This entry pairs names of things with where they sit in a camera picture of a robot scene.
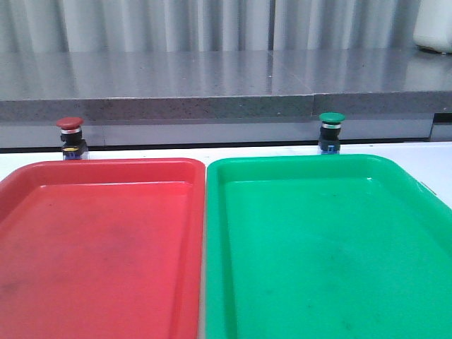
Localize green plastic tray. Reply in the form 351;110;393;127
206;155;451;338

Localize grey stone counter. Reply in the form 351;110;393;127
1;49;451;149

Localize green mushroom push button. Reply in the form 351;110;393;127
319;112;345;155

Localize red plastic tray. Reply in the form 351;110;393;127
1;158;205;338

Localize red mushroom push button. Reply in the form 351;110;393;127
56;117;89;160

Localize white container on counter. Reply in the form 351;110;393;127
413;0;451;54

